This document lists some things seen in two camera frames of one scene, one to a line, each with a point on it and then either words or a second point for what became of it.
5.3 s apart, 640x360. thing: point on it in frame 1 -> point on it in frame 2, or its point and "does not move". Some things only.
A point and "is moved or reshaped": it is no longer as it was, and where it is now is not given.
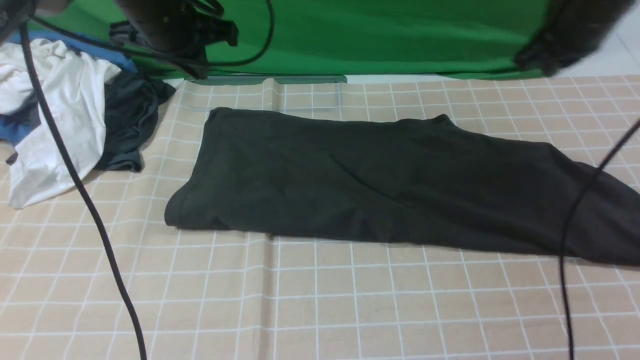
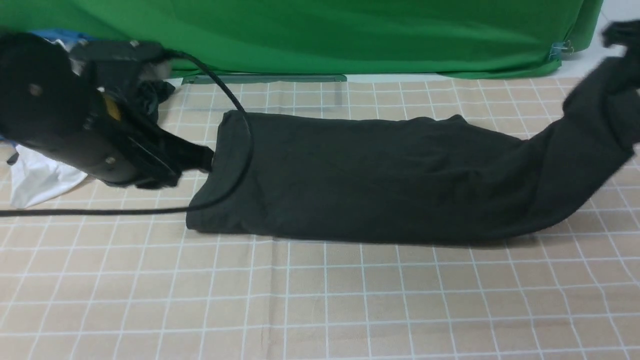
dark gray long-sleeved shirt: (422, 179) is moved or reshaped
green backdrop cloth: (338, 39) does not move
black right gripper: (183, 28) -> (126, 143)
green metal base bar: (224, 80) does not move
